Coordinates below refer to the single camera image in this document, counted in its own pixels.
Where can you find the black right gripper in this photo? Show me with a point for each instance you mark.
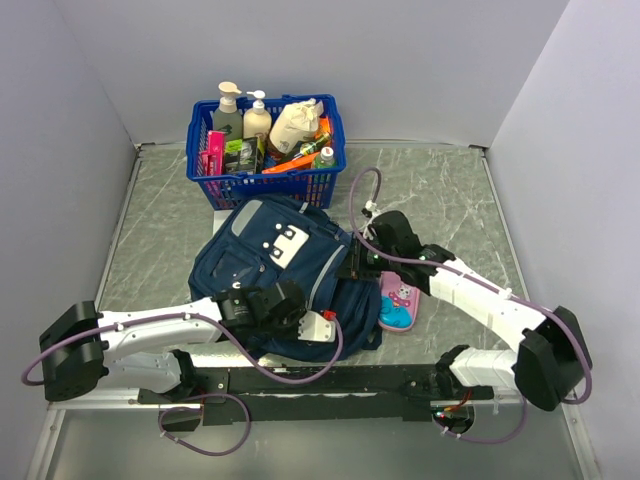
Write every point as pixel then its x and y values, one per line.
pixel 354 266

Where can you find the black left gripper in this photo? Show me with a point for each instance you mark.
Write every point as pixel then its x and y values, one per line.
pixel 293 331

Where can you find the navy blue student backpack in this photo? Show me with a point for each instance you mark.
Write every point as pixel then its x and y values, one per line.
pixel 271 238

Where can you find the pink cartoon pencil case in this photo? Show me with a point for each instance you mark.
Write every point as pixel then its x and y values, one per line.
pixel 399 304

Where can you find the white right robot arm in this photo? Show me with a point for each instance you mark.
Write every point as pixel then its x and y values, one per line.
pixel 546 355

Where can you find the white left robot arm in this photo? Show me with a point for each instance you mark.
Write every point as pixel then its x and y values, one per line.
pixel 85 349

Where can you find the orange package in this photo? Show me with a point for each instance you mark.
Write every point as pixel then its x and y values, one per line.
pixel 298 164

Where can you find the beige cloth sack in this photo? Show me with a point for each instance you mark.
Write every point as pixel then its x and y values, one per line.
pixel 298 122

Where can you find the black green box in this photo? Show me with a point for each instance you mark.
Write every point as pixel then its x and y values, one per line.
pixel 244 156

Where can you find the pink box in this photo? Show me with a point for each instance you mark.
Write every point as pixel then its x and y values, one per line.
pixel 212 155

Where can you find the cream pump lotion bottle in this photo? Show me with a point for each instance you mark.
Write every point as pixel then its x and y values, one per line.
pixel 257 121

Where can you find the grey pump bottle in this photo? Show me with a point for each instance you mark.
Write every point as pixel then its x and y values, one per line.
pixel 226 118

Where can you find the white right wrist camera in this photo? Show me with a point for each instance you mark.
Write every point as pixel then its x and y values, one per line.
pixel 370 211

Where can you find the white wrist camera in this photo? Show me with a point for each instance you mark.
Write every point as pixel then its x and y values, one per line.
pixel 313 327
pixel 370 211

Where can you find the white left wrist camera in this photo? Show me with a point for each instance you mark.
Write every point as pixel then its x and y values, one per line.
pixel 313 327

